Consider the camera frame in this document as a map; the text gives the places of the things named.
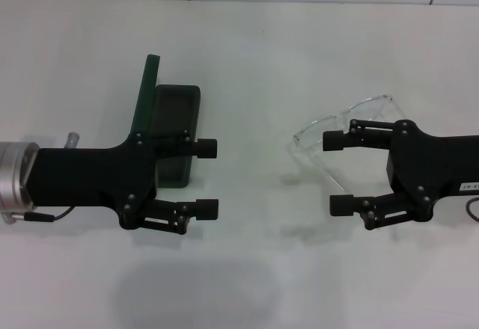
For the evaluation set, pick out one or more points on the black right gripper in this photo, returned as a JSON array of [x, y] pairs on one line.
[[423, 164]]

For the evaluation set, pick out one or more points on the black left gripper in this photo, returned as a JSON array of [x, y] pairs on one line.
[[90, 175]]

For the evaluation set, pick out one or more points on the clear white glasses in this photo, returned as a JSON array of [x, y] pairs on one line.
[[314, 129]]

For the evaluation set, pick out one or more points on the green glasses case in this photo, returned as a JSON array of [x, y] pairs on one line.
[[146, 93]]

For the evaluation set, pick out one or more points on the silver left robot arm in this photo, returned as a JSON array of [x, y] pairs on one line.
[[13, 175]]

